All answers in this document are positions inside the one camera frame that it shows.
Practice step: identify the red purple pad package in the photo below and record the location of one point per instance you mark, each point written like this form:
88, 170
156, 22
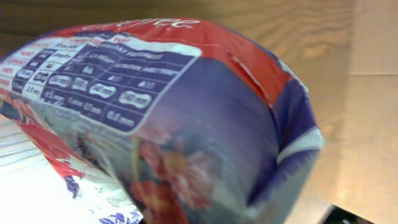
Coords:
158, 121

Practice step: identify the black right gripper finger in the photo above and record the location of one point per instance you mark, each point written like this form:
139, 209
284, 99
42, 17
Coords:
338, 215

